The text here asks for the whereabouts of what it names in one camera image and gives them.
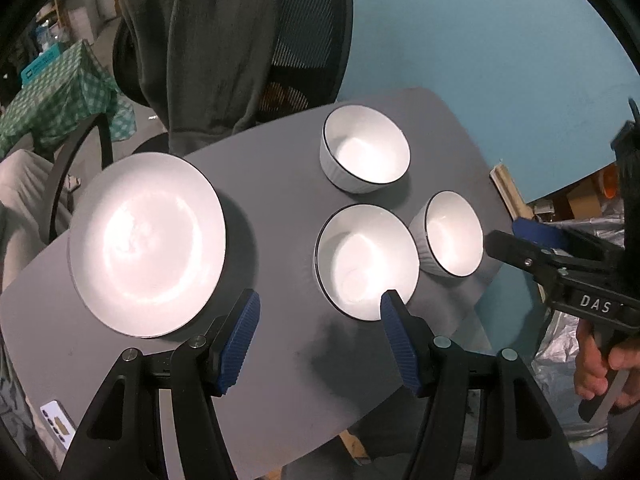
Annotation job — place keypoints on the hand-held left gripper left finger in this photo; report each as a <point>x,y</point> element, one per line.
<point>240,345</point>

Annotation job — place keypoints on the wooden plank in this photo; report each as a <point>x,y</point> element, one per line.
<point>507,185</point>

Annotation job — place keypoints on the person's right hand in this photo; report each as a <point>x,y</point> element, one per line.
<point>590,370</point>

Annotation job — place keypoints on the white smartphone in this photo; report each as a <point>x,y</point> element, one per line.
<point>56,420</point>

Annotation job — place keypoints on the black mesh office chair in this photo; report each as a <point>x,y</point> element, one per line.
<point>315,10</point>

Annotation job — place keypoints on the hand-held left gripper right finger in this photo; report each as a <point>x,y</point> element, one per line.
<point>400,345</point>

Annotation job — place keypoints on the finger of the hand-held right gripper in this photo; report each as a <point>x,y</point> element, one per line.
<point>535,230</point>
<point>520,255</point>

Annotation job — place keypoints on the beige bed sheet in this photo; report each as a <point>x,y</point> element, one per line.
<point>25,195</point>

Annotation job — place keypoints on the teal storage box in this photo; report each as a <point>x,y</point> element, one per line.
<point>42,62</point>

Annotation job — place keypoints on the cardboard box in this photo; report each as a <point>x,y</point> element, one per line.
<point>585,200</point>

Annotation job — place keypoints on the dark grey fleece robe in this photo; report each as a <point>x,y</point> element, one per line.
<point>210,50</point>

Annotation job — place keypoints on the green checked tablecloth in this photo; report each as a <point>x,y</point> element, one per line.
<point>60,95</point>

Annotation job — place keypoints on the clear plastic water bottle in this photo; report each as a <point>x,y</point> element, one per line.
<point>47,30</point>

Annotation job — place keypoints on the white bowl black rim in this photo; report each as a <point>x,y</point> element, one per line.
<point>365,260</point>
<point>367,155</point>
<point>450,235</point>

